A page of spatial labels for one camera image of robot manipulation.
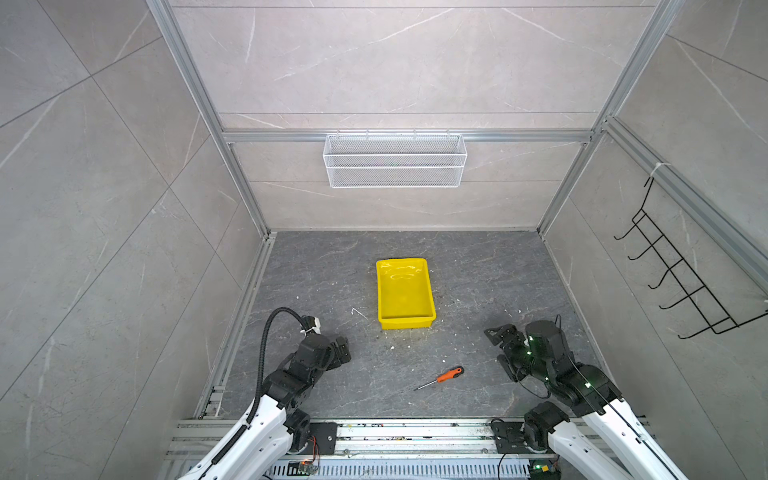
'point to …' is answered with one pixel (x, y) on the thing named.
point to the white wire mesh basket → (391, 161)
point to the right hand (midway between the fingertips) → (486, 338)
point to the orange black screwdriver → (455, 373)
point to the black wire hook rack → (651, 246)
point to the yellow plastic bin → (404, 295)
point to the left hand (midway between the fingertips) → (334, 338)
